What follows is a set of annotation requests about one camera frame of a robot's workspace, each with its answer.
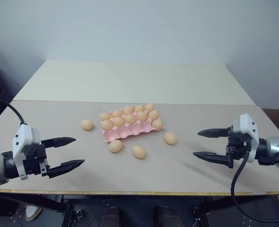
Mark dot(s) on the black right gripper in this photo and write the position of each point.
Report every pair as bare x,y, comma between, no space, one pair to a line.
238,146

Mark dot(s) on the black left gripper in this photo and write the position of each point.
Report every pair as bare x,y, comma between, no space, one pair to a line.
33,158

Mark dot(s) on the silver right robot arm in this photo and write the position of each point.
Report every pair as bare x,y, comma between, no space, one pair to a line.
277,147

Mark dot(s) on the pink egg tray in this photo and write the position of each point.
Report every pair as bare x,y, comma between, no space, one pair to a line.
129,132

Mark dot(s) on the brown egg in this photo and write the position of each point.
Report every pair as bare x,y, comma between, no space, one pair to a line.
116,113
127,109
138,151
130,119
86,124
139,108
149,107
115,146
141,116
106,125
118,121
170,138
157,124
153,115
105,116

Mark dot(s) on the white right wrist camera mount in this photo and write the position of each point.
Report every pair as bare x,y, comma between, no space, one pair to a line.
247,124

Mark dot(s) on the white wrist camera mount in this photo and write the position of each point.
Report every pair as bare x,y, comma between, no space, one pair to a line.
247,124
23,137

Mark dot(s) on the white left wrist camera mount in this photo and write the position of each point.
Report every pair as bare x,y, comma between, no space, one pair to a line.
23,137

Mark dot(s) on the black metal frame bar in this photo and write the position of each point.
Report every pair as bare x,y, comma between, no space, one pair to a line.
28,201

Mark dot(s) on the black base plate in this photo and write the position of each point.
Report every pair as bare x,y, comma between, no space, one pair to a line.
243,214

